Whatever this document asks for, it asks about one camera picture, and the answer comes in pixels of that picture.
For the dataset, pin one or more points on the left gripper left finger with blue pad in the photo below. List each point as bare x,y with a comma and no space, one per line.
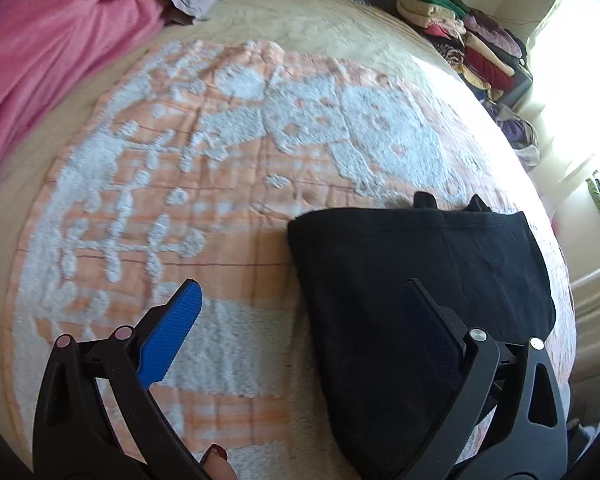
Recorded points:
96,418

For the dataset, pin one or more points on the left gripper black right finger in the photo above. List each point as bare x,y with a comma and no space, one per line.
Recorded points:
463,402

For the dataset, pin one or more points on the black and orange sweater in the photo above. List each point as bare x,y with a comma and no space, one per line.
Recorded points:
370,280

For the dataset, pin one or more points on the floral basket with clothes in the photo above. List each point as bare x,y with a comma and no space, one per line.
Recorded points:
519,133

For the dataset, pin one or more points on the stack of folded clothes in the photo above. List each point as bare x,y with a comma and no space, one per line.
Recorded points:
490,59

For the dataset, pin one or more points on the left hand with red nails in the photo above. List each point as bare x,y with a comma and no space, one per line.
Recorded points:
216,465

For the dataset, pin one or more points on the orange white patterned bedspread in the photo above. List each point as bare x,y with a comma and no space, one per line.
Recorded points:
186,159

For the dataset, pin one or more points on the white curtain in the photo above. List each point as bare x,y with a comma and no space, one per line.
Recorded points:
565,96

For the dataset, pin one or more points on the pink blanket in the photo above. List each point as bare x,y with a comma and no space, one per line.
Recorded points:
47,46

